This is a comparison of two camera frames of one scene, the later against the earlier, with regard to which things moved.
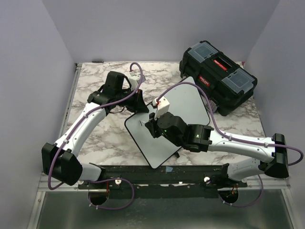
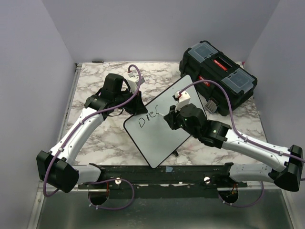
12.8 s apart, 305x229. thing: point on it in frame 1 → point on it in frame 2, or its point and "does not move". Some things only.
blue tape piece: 168,169 does not move
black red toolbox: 222,78 does not move
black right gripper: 151,125 → 171,117
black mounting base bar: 163,181 does not move
